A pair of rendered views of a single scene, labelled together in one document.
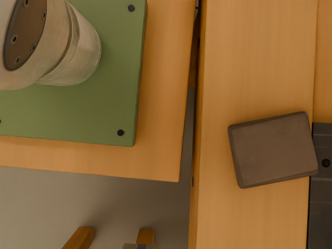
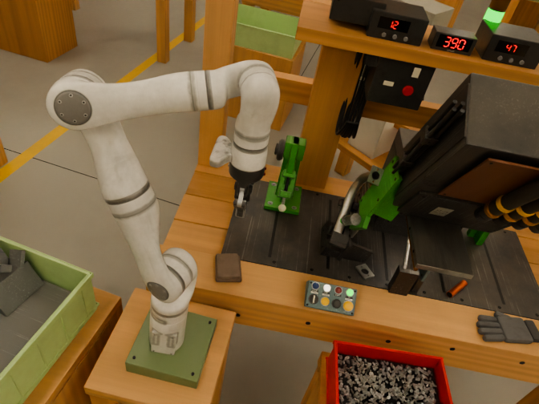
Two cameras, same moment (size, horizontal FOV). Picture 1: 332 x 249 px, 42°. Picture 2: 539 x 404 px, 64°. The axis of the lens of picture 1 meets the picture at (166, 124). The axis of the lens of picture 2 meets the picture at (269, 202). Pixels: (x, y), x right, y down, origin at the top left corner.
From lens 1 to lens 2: 0.92 m
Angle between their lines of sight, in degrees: 48
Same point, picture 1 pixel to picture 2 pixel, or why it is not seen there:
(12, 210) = not seen: outside the picture
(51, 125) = (200, 350)
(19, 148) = (207, 378)
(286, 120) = (217, 259)
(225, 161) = (229, 284)
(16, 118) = (193, 365)
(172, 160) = (226, 313)
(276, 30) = not seen: hidden behind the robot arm
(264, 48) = not seen: hidden behind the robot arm
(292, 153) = (230, 259)
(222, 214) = (251, 289)
